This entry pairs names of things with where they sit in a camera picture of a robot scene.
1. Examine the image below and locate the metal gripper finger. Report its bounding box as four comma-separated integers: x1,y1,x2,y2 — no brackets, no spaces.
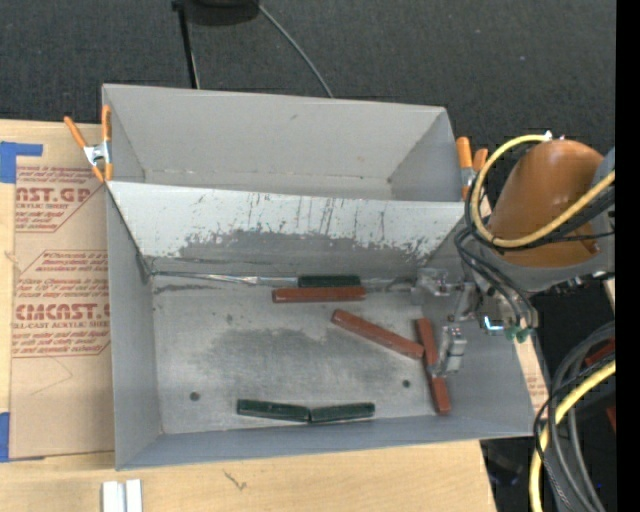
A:
425,323,470,378
411,267,467,307

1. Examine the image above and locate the red-brown flat block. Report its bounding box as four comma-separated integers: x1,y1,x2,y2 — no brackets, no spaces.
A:
414,317,453,417
330,308,426,361
271,286,368,305

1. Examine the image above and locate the dark green flat block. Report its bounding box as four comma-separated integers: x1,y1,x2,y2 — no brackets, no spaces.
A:
235,398,312,424
297,274,363,289
308,401,377,424

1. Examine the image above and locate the grey metal bin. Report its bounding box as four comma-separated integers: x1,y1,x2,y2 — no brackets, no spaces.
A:
101,83,537,472

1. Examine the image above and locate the brown cardboard board, red print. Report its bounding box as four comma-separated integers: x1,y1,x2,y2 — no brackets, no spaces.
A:
0,118,552,462

